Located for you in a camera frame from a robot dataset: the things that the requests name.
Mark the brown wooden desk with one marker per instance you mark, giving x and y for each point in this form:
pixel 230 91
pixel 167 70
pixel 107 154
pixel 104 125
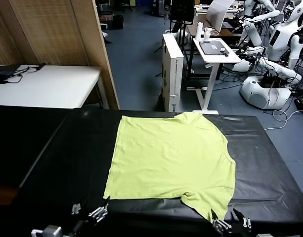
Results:
pixel 226 32

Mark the small black gadget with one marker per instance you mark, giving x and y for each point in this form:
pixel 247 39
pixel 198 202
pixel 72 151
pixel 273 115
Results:
pixel 223 51

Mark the lime green printed t-shirt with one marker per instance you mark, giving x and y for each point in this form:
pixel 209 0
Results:
pixel 166 160

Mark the black power strip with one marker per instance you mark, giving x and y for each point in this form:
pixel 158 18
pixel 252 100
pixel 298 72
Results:
pixel 299 102

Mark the wooden partition screen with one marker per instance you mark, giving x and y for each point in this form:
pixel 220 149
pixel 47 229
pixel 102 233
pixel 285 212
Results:
pixel 55 32

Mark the white humanoid robot with base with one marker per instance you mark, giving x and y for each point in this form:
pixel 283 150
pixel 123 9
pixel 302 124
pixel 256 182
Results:
pixel 277 42

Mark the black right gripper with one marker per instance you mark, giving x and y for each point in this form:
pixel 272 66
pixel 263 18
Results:
pixel 236 233

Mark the small white cup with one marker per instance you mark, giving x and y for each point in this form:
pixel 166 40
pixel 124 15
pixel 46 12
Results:
pixel 206 33

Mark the black side table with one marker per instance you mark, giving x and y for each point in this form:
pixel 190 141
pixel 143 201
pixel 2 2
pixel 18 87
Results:
pixel 17 148

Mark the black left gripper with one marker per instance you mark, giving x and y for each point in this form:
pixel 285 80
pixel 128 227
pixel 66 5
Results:
pixel 80 223

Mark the white robot with raised arm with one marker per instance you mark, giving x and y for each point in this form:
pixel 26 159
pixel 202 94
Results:
pixel 253 33

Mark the black office chair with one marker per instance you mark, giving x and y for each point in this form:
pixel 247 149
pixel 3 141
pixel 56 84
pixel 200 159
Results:
pixel 126 5

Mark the black waste bin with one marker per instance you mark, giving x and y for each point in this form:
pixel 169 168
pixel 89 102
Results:
pixel 117 21

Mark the white water bottle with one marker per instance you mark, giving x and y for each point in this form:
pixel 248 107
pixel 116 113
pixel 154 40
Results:
pixel 198 30

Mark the black table cover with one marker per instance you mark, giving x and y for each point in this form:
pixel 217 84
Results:
pixel 67 160

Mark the black monitor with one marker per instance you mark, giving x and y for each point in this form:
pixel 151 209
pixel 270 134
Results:
pixel 181 10

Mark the tall white cardboard box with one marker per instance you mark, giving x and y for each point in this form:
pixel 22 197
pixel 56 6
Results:
pixel 172 74

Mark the white standing desk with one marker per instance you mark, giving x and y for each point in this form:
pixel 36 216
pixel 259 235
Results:
pixel 210 81

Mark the white folding table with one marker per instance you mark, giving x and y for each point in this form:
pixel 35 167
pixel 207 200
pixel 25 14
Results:
pixel 55 86

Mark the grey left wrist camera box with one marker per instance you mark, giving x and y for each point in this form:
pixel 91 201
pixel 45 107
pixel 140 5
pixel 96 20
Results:
pixel 51 231

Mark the white curved panel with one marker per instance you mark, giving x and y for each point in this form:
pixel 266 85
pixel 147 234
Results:
pixel 215 17

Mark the grey closed laptop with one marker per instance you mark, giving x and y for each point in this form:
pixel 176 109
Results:
pixel 211 47

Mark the black pouch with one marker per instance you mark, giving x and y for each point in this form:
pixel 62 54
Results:
pixel 4 74

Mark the black tripod stand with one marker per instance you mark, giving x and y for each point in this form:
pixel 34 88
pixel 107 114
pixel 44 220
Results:
pixel 182 28

